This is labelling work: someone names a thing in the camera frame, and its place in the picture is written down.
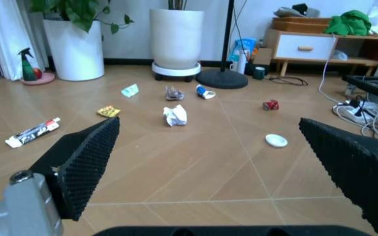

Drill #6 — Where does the wooden side cabinet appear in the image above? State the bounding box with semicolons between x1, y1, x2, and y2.
264;29;378;77

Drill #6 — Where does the green cloth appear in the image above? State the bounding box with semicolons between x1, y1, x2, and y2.
323;9;373;36

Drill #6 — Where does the wicker basket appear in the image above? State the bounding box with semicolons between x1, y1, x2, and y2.
271;16;333;34

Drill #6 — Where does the white round lid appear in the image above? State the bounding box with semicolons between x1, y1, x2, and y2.
264;133;289;148

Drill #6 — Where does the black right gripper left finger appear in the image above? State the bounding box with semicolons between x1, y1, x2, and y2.
0;116;121;236

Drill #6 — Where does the green leafy plant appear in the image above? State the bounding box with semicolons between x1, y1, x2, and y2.
29;0;135;34

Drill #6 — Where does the white bottle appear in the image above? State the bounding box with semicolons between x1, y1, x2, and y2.
236;50;249;75

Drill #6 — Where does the toothpaste tube box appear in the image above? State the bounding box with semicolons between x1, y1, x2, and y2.
4;117;62;148

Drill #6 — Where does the wide white plant pot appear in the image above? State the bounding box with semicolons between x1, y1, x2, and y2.
42;19;106;82

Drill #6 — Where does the black metal cart frame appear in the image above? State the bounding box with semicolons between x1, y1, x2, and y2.
341;74;378;102

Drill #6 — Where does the blue plastic bag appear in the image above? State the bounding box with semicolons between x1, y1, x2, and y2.
228;37;258;62

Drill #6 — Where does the black floor lamp stand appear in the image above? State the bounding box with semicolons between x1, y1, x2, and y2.
195;0;250;89

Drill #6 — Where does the white wheeled pot stand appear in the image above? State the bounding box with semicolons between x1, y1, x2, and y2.
151;61;202;83

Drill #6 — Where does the grey cloth bundle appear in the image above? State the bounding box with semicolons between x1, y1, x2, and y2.
273;3;322;18

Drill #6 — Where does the pink round tray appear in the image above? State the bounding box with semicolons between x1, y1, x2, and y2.
20;71;56;86

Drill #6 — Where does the crumpled white paper ball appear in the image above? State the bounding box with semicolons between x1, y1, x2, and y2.
162;104;189;127

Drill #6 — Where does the crushed blue white cup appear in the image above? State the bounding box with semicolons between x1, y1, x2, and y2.
195;84;217;100

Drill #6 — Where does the pale green paper scrap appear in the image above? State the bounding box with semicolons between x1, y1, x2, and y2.
121;84;140;98

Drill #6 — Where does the white curtain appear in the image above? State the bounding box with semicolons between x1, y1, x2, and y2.
0;0;51;81

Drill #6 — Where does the crumpled grey brown wrapper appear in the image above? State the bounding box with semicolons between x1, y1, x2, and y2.
164;85;185;101

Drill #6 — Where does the yellow snack wrapper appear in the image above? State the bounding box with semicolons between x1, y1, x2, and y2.
96;105;122;118

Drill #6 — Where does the white cable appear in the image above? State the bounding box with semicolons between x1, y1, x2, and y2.
317;33;347;105

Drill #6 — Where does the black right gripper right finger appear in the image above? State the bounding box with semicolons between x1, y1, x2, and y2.
298;118;378;236

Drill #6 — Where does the tall white plant pot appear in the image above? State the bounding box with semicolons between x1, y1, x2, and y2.
148;8;205;70

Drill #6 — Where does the crushed red can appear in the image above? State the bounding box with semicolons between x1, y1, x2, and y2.
262;99;280;111

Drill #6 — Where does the green spray bottle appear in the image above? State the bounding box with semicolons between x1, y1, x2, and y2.
17;47;38;82

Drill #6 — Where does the dark green mug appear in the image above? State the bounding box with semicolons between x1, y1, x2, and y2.
252;66;269;80

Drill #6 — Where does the white power strip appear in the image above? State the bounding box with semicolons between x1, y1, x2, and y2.
331;100;378;125

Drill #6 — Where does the black cable on floor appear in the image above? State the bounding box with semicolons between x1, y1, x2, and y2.
263;76;310;87

